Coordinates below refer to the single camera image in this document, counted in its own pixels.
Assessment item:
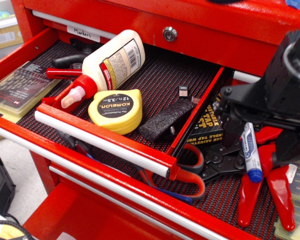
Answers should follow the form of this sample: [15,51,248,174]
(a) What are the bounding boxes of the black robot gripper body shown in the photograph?
[216,30,300,130]

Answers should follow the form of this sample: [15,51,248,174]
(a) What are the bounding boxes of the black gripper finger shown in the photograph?
[274,124,300,165]
[221,109,246,150]

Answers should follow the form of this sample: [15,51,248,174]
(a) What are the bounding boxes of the blue white marker pen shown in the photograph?
[241,122,263,183]

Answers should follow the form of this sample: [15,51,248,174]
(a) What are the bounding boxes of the wide red open drawer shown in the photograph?
[0,27,300,240]

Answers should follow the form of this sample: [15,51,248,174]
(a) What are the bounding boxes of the small red open drawer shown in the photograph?
[34,45,227,180]

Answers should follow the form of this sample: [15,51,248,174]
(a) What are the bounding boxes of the black yellow tap wrench box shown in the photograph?
[186,94,223,146]

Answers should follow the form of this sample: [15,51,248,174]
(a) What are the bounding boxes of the clear plastic bit case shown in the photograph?
[274,161,300,240]

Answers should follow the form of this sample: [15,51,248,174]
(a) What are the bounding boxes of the small black usb dongle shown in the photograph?
[178,84,189,98]

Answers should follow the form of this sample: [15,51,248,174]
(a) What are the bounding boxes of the black foam block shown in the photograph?
[138,100,196,142]

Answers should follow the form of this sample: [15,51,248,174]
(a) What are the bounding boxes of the silver cabinet lock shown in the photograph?
[162,26,178,42]

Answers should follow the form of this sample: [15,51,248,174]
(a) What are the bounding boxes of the yellow tape measure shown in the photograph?
[88,89,143,135]

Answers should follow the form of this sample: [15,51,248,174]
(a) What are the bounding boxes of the red tool chest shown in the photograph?
[10,0,300,240]

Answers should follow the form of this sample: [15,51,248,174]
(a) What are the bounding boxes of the white glue bottle red cap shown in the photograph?
[61,29,146,109]

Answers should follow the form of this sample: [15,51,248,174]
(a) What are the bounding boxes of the white markers label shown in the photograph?
[66,25,101,43]

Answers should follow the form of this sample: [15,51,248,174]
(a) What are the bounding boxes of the drill bit set case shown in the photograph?
[0,61,60,123]

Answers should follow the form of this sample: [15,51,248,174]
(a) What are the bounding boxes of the clear storage bins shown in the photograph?
[0,0,24,59]

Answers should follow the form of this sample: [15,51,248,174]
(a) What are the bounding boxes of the black crimper red handles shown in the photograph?
[200,143,296,231]

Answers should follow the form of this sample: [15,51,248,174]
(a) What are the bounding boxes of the red grey handled pliers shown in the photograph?
[255,126,283,177]

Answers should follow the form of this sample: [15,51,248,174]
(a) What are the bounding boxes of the red grey handled scissors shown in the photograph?
[144,143,205,202]

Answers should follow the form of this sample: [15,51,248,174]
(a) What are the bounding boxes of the black handled tool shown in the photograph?
[51,53,87,69]

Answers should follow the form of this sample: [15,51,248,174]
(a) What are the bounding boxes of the red handled tool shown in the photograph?
[46,68,82,80]

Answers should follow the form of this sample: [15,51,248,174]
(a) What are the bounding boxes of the black cable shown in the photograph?
[0,213,32,240]

